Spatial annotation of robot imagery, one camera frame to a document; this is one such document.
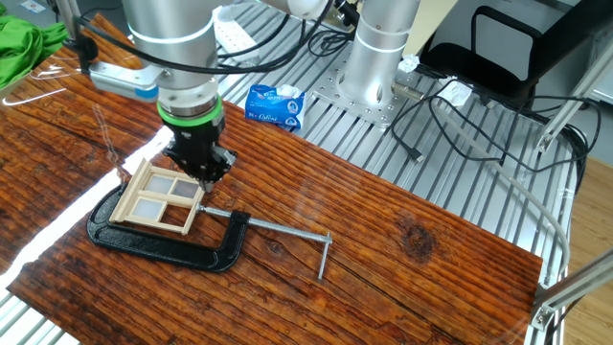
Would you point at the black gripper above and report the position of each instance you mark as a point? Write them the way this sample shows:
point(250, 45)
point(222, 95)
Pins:
point(198, 141)

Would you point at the miniature wooden sliding window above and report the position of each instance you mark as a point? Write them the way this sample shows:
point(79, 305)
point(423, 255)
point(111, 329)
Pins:
point(167, 197)

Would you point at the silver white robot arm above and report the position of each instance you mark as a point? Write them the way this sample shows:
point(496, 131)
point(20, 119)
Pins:
point(167, 48)

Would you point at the blue tissue pack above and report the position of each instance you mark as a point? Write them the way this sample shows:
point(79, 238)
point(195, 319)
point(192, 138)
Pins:
point(273, 108)

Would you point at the black C-clamp with steel screw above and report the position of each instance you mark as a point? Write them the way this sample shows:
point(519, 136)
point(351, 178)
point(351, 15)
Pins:
point(158, 249)

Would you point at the white power strip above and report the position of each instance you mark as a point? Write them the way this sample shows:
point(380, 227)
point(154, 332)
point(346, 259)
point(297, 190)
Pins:
point(234, 33)

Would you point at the glossy wood grain mat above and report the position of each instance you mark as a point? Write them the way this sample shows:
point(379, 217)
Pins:
point(335, 215)

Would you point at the green cloth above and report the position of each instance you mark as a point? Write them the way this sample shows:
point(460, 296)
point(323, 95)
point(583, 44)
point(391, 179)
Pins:
point(24, 48)

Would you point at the black office chair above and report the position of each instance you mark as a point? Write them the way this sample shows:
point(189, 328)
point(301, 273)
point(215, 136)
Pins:
point(551, 38)

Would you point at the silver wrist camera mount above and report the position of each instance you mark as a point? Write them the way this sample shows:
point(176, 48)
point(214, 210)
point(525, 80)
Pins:
point(120, 81)

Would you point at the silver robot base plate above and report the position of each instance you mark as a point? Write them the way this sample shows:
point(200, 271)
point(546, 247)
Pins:
point(335, 96)

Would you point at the aluminium frame strut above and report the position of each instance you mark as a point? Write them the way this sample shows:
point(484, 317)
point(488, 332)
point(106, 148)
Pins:
point(574, 282)
point(574, 98)

